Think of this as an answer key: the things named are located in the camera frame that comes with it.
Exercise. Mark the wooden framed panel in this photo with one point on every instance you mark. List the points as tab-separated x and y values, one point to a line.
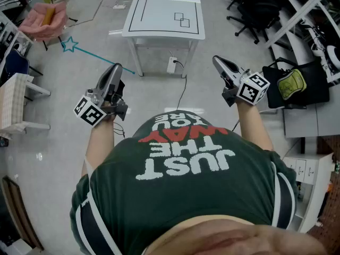
13	195

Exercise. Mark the white black round device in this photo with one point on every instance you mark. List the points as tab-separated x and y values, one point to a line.
332	52

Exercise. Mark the orange cylinder cushion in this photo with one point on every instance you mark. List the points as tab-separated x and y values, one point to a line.
48	16

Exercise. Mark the blue chair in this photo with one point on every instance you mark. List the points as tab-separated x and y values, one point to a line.
17	62

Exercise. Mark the white table with black lines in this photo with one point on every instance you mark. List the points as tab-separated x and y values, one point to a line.
159	12

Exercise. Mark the beige checked chair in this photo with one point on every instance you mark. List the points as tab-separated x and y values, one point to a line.
13	97

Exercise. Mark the person's green printed shirt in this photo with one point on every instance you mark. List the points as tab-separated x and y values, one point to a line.
172	200

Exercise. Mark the white power strip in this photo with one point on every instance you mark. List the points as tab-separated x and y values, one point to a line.
119	7
171	65

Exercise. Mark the grey table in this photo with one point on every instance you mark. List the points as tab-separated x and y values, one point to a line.
305	121

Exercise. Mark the black bag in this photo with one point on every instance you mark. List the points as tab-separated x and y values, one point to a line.
316	89

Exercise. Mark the person's left forearm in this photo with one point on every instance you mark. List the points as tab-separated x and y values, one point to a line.
99	142

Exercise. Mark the white low cabinet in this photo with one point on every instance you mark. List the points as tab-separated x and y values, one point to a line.
318	169

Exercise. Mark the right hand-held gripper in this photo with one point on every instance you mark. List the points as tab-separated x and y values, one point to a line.
252	89

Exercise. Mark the person's right forearm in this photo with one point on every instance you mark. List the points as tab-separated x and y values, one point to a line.
252	123

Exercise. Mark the blue star straw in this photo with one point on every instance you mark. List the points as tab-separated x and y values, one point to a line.
97	55

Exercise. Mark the pink chair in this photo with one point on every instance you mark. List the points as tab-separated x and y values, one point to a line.
34	25

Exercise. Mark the person's face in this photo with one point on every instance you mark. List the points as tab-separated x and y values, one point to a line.
239	240

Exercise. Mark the yellow-green pouch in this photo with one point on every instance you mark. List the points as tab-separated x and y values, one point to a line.
290	85

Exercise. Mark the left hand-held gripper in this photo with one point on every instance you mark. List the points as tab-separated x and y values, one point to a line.
91	110

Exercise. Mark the white storage shelf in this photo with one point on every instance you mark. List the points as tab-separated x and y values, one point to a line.
10	36

